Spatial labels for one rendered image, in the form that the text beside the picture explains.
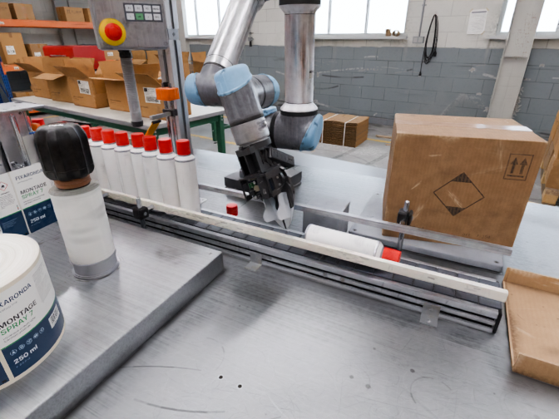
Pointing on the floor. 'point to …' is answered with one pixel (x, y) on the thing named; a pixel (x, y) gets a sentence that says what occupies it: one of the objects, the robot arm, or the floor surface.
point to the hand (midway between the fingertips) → (286, 222)
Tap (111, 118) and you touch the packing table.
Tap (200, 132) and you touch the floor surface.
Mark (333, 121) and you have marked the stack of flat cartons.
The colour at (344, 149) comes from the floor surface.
